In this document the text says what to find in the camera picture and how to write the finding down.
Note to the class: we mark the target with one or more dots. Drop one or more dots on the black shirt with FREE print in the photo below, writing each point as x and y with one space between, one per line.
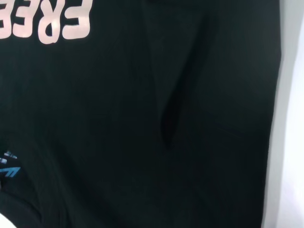
142 118

